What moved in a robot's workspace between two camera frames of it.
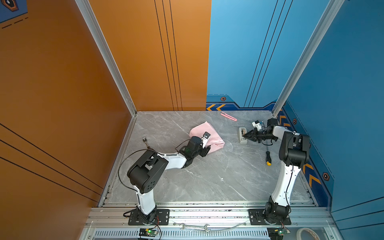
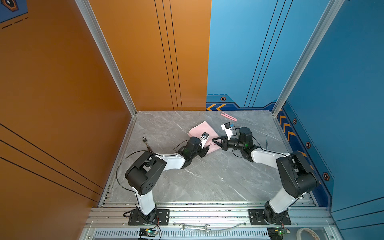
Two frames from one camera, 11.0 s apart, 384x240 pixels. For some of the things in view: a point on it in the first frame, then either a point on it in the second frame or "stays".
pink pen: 224,114 stays
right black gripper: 253,134 to 224,144
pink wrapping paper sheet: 215,141 stays
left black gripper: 205,151 stays
